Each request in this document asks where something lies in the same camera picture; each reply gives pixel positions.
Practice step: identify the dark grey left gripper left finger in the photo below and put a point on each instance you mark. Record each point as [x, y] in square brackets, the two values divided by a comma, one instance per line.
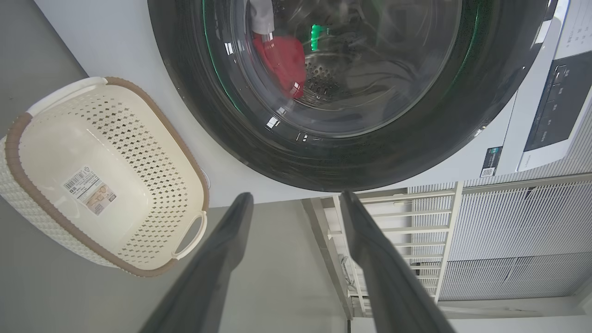
[208, 273]

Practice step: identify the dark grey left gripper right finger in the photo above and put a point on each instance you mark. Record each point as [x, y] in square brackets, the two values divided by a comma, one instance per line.
[388, 282]

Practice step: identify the round dark washing machine door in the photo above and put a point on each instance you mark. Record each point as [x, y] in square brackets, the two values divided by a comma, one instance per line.
[416, 115]

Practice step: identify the red garment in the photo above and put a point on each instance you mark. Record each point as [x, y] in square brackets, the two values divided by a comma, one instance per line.
[282, 60]

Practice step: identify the white garment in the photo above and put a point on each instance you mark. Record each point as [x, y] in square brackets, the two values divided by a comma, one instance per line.
[261, 16]

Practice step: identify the cream perforated laundry basket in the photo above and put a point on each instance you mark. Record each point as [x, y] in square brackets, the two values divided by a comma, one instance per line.
[60, 152]

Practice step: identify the white front-load washing machine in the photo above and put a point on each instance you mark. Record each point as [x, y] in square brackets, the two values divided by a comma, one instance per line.
[115, 41]

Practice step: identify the paper product label sticker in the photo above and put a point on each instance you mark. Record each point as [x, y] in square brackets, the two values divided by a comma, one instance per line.
[90, 190]

